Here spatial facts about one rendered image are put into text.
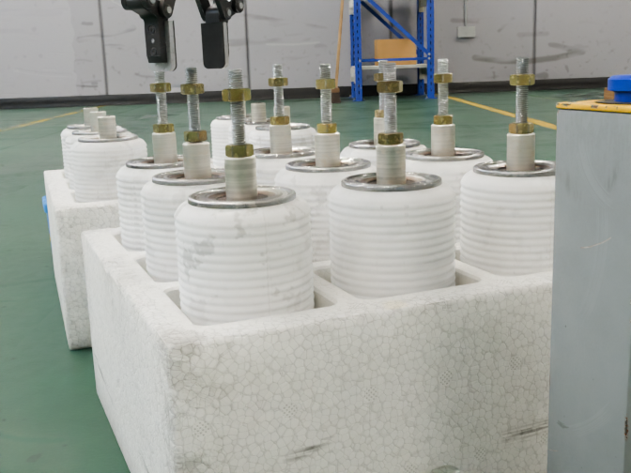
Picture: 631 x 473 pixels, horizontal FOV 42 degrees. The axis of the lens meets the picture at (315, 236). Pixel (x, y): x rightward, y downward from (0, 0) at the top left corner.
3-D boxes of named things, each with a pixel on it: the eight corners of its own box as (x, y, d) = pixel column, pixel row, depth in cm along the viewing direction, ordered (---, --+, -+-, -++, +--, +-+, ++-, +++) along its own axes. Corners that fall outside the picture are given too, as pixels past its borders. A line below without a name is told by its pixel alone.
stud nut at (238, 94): (254, 100, 56) (253, 87, 56) (232, 101, 55) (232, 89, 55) (240, 99, 57) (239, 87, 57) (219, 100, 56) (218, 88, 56)
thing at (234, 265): (345, 442, 60) (337, 199, 56) (229, 482, 55) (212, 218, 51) (276, 400, 68) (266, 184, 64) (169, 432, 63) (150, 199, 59)
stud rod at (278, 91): (287, 140, 83) (284, 64, 81) (279, 141, 82) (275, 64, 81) (282, 139, 84) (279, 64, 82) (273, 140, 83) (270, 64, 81)
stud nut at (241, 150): (257, 156, 57) (256, 144, 56) (236, 159, 56) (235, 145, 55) (243, 154, 58) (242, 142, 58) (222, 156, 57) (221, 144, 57)
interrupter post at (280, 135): (298, 156, 83) (297, 124, 83) (281, 159, 82) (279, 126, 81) (281, 155, 85) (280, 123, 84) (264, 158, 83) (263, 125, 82)
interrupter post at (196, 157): (208, 184, 67) (206, 144, 66) (179, 184, 67) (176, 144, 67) (216, 179, 69) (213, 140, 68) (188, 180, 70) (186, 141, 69)
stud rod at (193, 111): (196, 160, 67) (191, 67, 66) (188, 160, 68) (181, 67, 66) (205, 160, 68) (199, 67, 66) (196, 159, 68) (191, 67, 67)
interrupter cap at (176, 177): (232, 189, 64) (231, 179, 64) (139, 190, 65) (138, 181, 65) (252, 175, 71) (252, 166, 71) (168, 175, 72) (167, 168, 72)
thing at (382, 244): (348, 439, 60) (342, 198, 57) (324, 389, 70) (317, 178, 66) (472, 426, 62) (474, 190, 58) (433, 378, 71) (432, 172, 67)
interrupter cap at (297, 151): (333, 155, 83) (333, 148, 83) (280, 163, 78) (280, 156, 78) (282, 151, 88) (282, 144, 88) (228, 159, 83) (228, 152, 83)
